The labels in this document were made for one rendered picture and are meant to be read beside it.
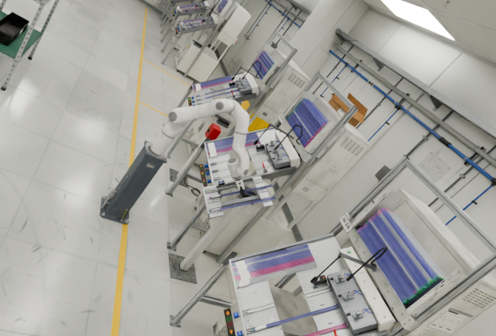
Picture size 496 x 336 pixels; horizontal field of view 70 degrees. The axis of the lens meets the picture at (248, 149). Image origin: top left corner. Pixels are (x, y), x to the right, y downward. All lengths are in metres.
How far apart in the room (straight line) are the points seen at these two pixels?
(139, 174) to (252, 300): 1.34
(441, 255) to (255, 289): 1.05
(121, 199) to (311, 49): 4.13
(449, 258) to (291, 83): 2.74
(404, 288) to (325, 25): 4.74
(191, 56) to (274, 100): 3.38
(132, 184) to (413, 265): 2.07
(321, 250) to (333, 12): 4.42
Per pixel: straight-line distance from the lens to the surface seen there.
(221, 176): 3.05
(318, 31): 6.12
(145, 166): 2.90
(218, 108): 2.48
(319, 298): 2.23
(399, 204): 2.38
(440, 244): 2.25
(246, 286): 2.30
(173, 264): 3.20
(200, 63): 7.43
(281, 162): 3.00
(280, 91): 4.28
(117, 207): 3.17
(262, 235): 3.46
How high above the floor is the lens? 2.08
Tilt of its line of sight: 19 degrees down
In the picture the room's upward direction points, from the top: 39 degrees clockwise
